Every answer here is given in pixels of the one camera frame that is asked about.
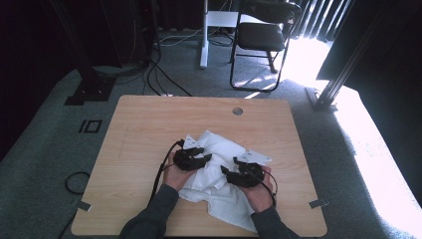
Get dark pleated curtain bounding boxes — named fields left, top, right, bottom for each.
left=292, top=0, right=354, bottom=43

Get black cable loop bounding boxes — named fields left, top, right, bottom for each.
left=64, top=171, right=92, bottom=195

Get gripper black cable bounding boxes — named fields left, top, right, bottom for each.
left=257, top=167, right=279, bottom=207
left=147, top=138, right=185, bottom=204

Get black folding chair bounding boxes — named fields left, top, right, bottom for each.
left=229, top=0, right=303, bottom=93

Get black floor cables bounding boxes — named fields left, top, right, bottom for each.
left=142, top=29, right=193, bottom=98

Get white floor cables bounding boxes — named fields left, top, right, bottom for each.
left=158, top=27, right=204, bottom=47

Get person's right hand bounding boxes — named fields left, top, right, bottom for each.
left=238, top=165, right=277, bottom=214

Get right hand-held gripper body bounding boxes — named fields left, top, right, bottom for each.
left=228, top=149, right=273, bottom=189

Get white desk frame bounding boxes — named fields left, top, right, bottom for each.
left=199, top=0, right=254, bottom=70

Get metal profile stand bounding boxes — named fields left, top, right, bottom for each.
left=305, top=19, right=381, bottom=113

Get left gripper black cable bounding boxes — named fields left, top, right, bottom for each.
left=147, top=138, right=185, bottom=204

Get person's left hand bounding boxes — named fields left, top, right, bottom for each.
left=161, top=153, right=197, bottom=192

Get black stand with base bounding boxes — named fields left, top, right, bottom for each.
left=49, top=0, right=117, bottom=107

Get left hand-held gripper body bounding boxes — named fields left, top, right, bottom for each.
left=172, top=133, right=203, bottom=172

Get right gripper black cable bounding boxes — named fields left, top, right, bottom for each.
left=257, top=167, right=279, bottom=207

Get white skirt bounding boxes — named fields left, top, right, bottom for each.
left=178, top=129, right=267, bottom=234

